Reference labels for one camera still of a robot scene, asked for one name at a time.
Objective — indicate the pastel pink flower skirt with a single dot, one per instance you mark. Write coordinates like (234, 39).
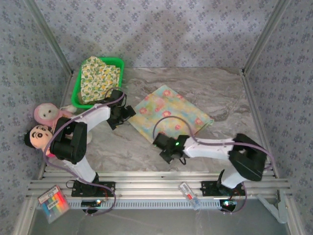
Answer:
(166, 107)

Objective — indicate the lemon print skirt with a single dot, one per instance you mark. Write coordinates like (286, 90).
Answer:
(97, 78)

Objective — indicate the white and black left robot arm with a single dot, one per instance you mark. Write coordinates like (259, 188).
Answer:
(84, 169)

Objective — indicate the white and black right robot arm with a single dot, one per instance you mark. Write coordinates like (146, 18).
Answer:
(210, 149)

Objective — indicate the aluminium extrusion base rails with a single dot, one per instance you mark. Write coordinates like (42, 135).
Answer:
(151, 182)

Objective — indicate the green plastic basket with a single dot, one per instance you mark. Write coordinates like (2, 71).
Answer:
(117, 61)

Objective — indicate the small clear box red label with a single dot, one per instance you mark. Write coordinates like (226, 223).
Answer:
(189, 194)

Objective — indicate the pink hooded plush doll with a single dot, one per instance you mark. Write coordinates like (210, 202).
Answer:
(46, 113)

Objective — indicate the black-haired plush doll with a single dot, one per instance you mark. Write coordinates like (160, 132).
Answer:
(39, 137)

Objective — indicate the clear box of coloured markers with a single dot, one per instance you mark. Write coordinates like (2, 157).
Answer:
(53, 203)

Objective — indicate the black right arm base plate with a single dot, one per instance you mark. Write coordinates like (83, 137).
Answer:
(207, 188)

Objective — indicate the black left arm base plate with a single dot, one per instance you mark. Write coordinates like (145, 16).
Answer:
(108, 187)

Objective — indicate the aluminium frame post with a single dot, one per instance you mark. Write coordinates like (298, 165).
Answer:
(265, 36)
(52, 36)

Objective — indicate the grey metal corner bracket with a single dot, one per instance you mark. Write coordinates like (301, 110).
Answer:
(276, 210)

